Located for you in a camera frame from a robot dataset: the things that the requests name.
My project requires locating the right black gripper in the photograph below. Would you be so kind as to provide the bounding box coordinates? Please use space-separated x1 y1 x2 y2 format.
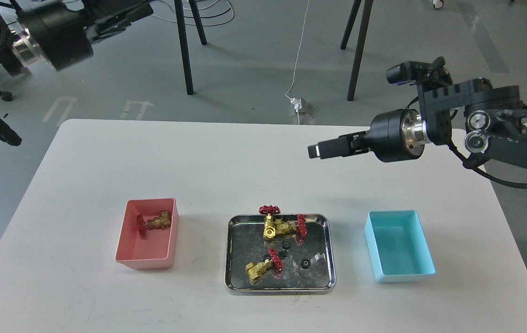
307 109 423 162

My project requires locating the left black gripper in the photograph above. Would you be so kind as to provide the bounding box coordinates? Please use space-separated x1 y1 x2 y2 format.
16 0 153 70

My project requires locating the brass valve red handle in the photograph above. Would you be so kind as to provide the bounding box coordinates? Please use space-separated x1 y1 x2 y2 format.
258 206 281 241
245 248 284 285
274 214 308 241
136 211 172 238

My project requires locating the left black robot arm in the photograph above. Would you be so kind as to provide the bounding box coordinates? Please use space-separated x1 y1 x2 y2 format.
0 0 153 146

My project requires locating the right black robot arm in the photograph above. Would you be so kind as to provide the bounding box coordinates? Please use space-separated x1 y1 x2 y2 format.
307 78 527 189

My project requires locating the black gear upper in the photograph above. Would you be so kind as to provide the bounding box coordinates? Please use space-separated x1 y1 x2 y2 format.
281 240 291 250

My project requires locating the black gear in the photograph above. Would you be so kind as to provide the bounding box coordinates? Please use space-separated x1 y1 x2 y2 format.
281 240 291 250
277 249 288 260
300 259 311 269

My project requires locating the blue plastic box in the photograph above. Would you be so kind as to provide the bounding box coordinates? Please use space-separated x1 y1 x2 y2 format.
364 210 436 283

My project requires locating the black gear right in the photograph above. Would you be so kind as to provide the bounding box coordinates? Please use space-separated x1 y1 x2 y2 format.
300 259 311 269

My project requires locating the black gear middle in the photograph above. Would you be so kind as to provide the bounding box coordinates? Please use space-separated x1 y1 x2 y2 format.
277 249 288 260

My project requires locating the pink plastic box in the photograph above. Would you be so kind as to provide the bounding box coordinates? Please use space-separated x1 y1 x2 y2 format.
115 198 179 270

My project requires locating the black stand leg left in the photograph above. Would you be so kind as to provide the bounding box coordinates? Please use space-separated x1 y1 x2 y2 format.
173 0 207 95

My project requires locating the black stand legs right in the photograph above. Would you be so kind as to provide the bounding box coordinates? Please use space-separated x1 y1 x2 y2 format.
340 0 374 101

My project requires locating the metal tray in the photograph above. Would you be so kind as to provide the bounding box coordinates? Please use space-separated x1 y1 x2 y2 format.
225 214 336 294

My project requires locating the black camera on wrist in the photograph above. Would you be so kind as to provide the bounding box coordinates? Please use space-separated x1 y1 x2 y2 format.
386 56 453 89

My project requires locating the brass valve upright red handle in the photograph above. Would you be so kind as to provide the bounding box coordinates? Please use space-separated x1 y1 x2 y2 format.
258 206 281 241

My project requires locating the white cable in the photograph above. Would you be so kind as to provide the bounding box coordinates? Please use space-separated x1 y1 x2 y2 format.
285 0 311 99

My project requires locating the brass valve front red handle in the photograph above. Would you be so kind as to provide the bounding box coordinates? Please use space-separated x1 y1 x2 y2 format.
245 248 284 285

